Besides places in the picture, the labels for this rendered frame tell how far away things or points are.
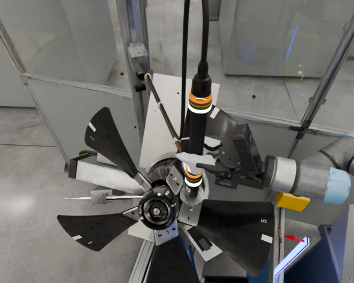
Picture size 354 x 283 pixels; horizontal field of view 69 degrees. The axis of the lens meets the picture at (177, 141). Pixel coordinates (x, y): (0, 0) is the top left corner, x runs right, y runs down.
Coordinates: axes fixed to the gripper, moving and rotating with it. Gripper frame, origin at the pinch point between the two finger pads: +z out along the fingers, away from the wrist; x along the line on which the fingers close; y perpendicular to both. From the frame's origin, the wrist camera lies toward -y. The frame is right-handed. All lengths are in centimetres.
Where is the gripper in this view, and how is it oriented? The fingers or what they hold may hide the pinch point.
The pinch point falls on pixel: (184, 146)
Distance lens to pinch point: 59.9
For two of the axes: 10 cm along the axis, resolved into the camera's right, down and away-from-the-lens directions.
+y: 0.0, 6.6, 7.5
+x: 2.8, -7.2, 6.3
